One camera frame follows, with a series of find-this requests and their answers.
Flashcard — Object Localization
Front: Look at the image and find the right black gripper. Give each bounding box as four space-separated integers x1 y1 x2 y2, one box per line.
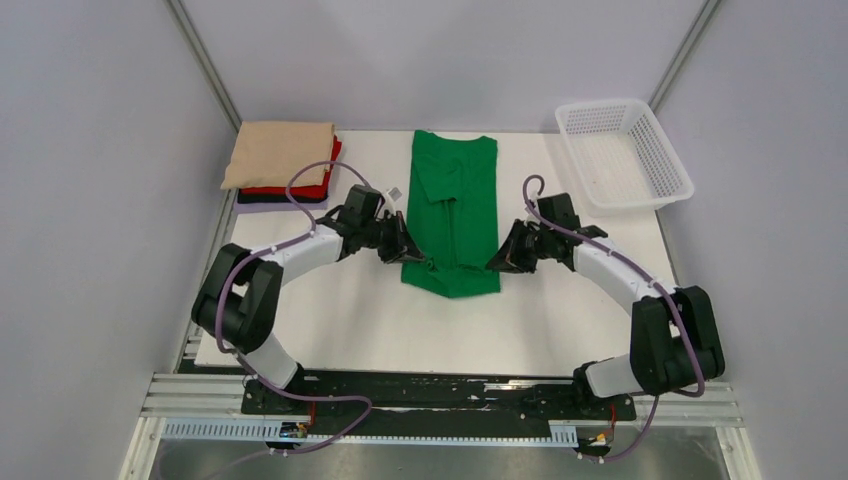
486 219 554 275

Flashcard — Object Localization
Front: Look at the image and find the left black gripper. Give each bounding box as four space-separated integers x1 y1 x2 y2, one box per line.
360 210 425 264

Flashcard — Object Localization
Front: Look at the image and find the green t shirt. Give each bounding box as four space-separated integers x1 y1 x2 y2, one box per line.
401 130 501 299

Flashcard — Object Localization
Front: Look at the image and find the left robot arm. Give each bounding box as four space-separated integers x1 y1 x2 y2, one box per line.
190 184 425 413

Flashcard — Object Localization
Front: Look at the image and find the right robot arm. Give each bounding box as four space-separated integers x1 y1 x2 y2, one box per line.
486 193 725 418

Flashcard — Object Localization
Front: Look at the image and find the folded red t shirt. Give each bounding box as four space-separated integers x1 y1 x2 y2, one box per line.
239 135 344 201

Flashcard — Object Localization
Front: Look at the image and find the white plastic basket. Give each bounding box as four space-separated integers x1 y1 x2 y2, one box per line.
554 98 695 216

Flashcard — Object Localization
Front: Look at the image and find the folded beige t shirt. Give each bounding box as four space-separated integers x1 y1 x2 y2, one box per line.
220 121 335 190

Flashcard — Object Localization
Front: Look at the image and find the folded black t shirt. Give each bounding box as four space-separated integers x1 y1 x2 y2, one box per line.
237 190 328 205

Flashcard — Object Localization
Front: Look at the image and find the right corner metal strip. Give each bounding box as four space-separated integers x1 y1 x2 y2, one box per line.
648 0 724 113

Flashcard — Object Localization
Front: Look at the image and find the corner metal strip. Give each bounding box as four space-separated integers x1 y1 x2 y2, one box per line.
164 0 242 132
648 0 724 113

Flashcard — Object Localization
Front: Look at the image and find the left corner metal strip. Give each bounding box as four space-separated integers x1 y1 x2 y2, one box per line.
164 0 242 132

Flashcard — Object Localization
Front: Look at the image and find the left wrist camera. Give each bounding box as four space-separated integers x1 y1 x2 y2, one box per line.
382 187 403 215

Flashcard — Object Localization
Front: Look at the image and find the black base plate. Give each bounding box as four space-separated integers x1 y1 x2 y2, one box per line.
241 370 636 438

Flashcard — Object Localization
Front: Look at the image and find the white slotted cable duct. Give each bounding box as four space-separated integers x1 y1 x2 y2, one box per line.
160 418 579 449

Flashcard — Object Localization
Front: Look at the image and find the aluminium frame rail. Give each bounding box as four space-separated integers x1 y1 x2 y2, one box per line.
140 374 744 428

